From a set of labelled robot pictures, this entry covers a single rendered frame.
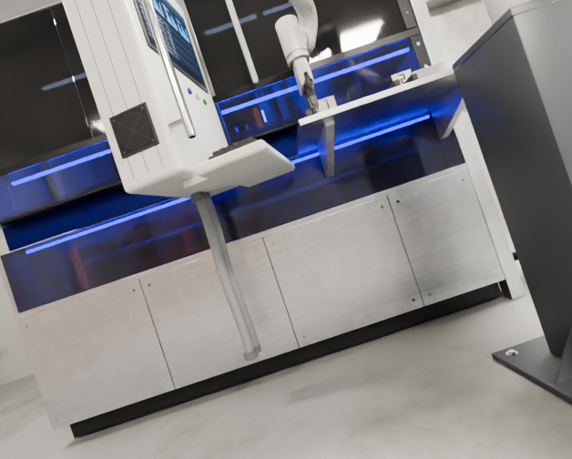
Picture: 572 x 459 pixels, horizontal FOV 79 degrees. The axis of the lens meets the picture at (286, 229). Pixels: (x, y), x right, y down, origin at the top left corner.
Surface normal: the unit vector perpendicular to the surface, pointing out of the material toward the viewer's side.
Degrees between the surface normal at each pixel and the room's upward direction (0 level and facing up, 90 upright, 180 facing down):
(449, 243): 90
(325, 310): 90
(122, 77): 90
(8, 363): 90
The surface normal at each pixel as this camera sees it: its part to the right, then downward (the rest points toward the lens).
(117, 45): -0.19, 0.05
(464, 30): 0.01, -0.02
